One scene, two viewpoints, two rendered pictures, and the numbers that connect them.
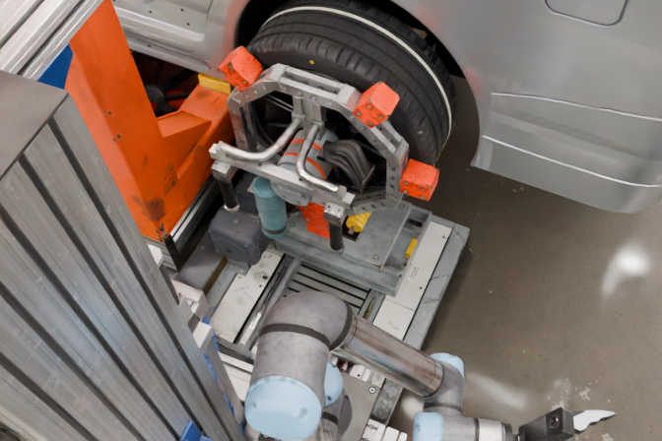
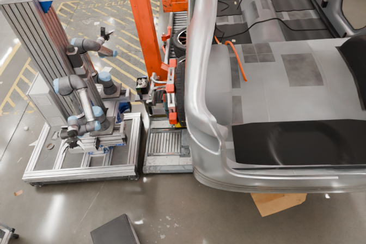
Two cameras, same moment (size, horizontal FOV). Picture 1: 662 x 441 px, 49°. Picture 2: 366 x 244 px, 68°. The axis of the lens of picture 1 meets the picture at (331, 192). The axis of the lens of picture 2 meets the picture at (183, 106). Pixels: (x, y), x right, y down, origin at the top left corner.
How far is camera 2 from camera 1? 1.98 m
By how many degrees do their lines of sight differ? 42
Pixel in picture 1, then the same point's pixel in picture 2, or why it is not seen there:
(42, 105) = (29, 0)
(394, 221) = not seen: hidden behind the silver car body
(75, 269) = (31, 26)
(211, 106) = not seen: hidden behind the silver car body
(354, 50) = (181, 75)
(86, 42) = (140, 30)
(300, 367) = (61, 81)
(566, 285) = (213, 208)
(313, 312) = (74, 79)
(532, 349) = (184, 204)
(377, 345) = (82, 99)
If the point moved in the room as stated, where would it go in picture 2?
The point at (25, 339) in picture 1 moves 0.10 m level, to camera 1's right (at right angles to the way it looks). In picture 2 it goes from (19, 26) to (20, 32)
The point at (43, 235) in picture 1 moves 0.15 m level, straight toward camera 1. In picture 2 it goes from (24, 16) to (7, 26)
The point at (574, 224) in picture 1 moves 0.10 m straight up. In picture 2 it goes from (239, 203) to (241, 199)
